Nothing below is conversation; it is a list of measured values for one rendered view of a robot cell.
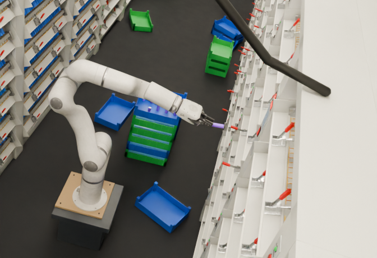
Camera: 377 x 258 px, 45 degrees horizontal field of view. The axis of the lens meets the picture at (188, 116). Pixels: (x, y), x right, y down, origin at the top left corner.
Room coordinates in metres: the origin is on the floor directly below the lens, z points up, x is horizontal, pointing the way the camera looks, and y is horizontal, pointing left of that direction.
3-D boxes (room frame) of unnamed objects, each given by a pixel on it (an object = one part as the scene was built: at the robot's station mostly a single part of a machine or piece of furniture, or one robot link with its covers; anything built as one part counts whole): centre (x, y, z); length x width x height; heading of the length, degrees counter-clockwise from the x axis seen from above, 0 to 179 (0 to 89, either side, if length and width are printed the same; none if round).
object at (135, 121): (2.38, 0.21, 0.36); 0.30 x 0.20 x 0.08; 95
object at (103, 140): (1.64, 0.39, 0.60); 0.19 x 0.12 x 0.24; 4
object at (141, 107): (2.38, 0.21, 0.44); 0.30 x 0.20 x 0.08; 95
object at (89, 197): (1.61, 0.39, 0.39); 0.19 x 0.19 x 0.18
